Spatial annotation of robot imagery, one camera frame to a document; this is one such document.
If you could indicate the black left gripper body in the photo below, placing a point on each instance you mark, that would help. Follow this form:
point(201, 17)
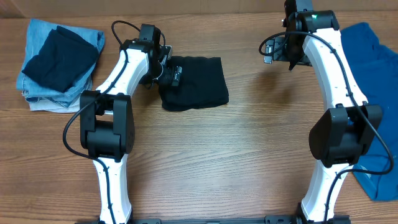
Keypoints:
point(164, 74)

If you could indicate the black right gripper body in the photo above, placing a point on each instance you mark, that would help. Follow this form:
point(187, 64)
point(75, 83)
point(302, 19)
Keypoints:
point(280, 55)

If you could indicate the black t-shirt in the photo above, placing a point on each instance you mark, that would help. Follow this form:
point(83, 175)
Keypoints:
point(201, 85)

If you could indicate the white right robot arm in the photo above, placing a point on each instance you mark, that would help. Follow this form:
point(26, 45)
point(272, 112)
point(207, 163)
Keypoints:
point(346, 130)

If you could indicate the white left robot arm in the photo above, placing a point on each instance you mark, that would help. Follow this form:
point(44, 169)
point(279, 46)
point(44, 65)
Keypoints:
point(107, 129)

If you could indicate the blue t-shirt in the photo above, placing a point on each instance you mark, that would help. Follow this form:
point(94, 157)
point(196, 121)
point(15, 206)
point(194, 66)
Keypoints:
point(374, 67)

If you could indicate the folded dark navy garment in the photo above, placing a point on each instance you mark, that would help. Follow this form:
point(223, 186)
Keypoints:
point(63, 57)

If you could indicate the folded light blue jeans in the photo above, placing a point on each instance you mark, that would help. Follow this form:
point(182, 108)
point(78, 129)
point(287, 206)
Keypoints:
point(43, 98)

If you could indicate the cardboard back panel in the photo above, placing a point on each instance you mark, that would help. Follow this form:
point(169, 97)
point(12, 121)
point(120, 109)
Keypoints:
point(87, 8)

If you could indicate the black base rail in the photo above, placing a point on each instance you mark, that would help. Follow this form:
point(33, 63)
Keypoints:
point(269, 219)

